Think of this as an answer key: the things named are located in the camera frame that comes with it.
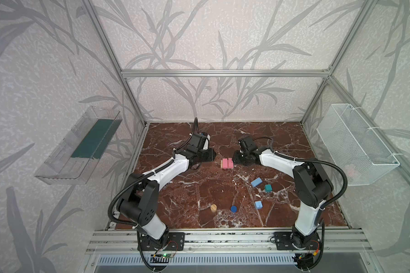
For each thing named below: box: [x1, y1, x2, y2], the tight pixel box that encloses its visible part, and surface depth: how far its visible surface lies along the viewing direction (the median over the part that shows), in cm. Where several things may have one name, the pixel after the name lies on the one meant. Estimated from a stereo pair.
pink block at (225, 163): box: [222, 158, 229, 169], surface depth 99 cm
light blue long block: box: [250, 177, 263, 188], surface depth 93 cm
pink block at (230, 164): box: [227, 157, 235, 169], surface depth 98 cm
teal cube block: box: [264, 184, 273, 193], surface depth 90 cm
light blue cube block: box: [255, 200, 263, 209], surface depth 84 cm
